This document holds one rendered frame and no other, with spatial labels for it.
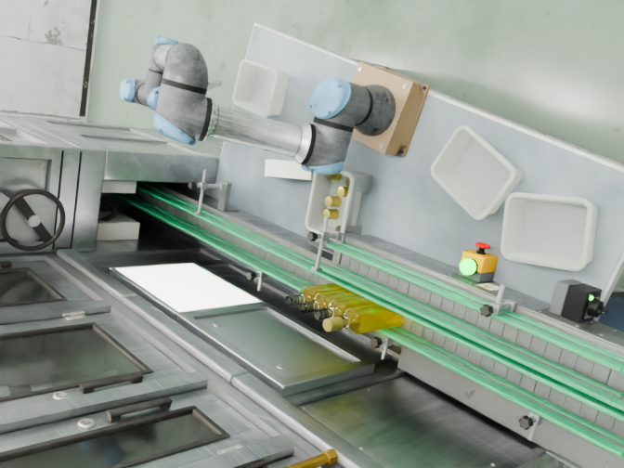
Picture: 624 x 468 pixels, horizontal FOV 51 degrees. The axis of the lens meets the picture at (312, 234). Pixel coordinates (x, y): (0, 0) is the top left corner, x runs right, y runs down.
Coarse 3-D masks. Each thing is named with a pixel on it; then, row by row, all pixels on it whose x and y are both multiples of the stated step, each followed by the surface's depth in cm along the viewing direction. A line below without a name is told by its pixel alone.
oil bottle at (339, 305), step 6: (336, 300) 179; (342, 300) 180; (348, 300) 180; (354, 300) 181; (360, 300) 182; (366, 300) 183; (330, 306) 177; (336, 306) 176; (342, 306) 176; (348, 306) 177; (354, 306) 178; (336, 312) 175; (342, 312) 176
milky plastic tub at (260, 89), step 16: (240, 64) 244; (256, 64) 238; (240, 80) 246; (256, 80) 249; (272, 80) 242; (288, 80) 236; (240, 96) 249; (256, 96) 249; (272, 96) 232; (256, 112) 238; (272, 112) 237
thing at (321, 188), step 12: (324, 180) 218; (312, 192) 216; (324, 192) 219; (336, 192) 218; (348, 192) 205; (312, 204) 218; (324, 204) 221; (348, 204) 205; (312, 216) 219; (312, 228) 217
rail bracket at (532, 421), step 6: (534, 414) 149; (522, 420) 146; (528, 420) 145; (534, 420) 148; (540, 420) 149; (522, 426) 146; (528, 426) 145; (534, 426) 150; (534, 432) 150; (528, 438) 151
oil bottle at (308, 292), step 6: (306, 288) 186; (312, 288) 187; (318, 288) 188; (324, 288) 189; (330, 288) 190; (336, 288) 191; (342, 288) 192; (306, 294) 183; (312, 294) 183; (306, 300) 183
